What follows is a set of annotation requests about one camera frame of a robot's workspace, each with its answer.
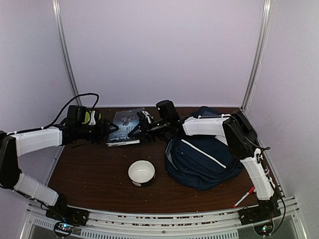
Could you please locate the right aluminium corner post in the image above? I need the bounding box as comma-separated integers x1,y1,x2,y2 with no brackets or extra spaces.
241,0,273,112

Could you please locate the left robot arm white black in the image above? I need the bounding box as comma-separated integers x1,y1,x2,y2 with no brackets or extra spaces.
0,102,119,221

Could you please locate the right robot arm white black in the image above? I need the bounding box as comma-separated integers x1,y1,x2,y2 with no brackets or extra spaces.
129,111,283,220

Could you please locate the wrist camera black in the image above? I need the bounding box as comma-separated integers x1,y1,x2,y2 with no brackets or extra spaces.
65,105,86,127
156,100,178,119

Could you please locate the navy blue student backpack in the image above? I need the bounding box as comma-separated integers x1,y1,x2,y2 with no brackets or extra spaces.
163,106,246,191

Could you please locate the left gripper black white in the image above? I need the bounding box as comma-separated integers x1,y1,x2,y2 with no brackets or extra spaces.
76,118,119,145

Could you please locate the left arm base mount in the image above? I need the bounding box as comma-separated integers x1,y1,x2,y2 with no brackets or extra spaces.
41,194,89,239

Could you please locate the dark blue cover book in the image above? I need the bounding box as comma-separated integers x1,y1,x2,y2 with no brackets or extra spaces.
107,108,144,147

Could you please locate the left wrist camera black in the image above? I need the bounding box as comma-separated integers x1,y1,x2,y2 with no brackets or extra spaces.
65,105,86,127

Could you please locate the aluminium corner post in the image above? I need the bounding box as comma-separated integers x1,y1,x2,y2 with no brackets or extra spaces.
241,0,273,112
52,0,79,97

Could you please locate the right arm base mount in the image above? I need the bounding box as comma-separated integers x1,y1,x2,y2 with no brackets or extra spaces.
238,200,286,238

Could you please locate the aluminium front rail frame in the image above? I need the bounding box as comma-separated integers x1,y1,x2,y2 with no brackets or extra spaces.
18,196,310,239

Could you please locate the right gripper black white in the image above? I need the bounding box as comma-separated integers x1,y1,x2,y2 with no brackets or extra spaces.
128,119,169,143

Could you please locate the red white marker pen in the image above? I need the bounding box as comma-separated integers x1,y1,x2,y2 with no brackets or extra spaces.
233,187,255,208

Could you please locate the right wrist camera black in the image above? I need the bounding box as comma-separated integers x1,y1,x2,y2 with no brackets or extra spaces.
156,100,178,119

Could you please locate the left aluminium corner post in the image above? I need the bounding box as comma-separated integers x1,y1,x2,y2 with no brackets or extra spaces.
52,0,79,97

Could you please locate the green plate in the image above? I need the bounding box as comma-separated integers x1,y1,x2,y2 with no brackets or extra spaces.
83,111,101,125

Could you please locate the white black bowl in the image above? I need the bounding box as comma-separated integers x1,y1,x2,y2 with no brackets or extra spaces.
128,160,156,187

